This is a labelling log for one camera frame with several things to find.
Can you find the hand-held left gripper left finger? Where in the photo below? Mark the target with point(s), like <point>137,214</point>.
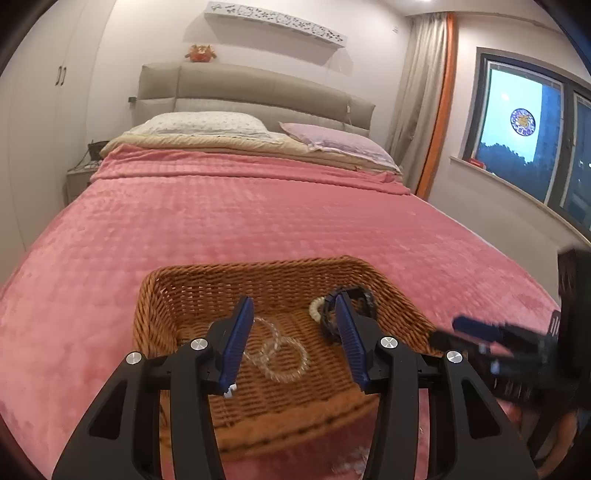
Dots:
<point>238,341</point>

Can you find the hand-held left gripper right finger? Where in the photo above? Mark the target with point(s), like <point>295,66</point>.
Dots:
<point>351,341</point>

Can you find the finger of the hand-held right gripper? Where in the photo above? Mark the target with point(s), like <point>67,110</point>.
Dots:
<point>475,326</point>
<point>461,342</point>

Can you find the woven wicker basket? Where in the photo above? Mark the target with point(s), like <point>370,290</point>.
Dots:
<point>277,406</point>

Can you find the pink plush blanket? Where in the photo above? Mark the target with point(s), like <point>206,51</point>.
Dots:
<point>207,221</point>

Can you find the window sill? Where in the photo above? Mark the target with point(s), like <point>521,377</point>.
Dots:
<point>521,189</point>

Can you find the red box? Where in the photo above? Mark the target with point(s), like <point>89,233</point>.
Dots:
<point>478,164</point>

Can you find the beige bed cover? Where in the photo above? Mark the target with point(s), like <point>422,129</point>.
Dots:
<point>277,146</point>

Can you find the pink pillow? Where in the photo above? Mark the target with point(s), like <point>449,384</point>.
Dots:
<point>341,141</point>

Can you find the round blue window sticker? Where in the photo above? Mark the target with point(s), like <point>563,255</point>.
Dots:
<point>523,121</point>

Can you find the orange curtain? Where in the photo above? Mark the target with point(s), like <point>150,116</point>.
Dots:
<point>441,115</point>

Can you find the dark framed window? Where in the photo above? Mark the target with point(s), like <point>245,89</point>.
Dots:
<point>517,115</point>

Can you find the white patterned pillow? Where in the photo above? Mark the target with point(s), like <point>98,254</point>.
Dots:
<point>203,123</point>

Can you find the nightstand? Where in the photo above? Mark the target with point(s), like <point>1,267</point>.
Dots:
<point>78,182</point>

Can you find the beige curtain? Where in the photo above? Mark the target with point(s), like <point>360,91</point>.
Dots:
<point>415,101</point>

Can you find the dark bedside device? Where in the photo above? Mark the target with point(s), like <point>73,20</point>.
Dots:
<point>96,150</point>

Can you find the beige padded headboard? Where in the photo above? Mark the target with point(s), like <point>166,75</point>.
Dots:
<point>258,87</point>

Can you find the white wardrobe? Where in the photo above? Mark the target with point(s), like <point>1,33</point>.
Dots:
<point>46,138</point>

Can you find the red plush toy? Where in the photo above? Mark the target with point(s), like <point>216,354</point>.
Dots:
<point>201,53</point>

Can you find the white patterned wall shelf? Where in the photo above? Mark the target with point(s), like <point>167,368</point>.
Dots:
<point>277,21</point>

